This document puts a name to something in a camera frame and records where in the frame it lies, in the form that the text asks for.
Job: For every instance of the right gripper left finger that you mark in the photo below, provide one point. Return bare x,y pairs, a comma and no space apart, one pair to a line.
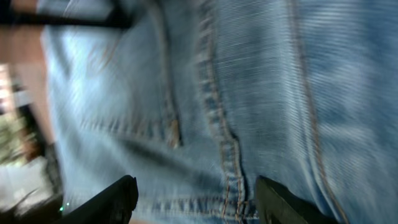
114,205

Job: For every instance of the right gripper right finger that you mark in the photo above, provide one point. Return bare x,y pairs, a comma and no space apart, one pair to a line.
275,204

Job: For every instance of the light blue denim jeans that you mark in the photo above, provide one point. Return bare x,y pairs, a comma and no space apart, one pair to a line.
199,99

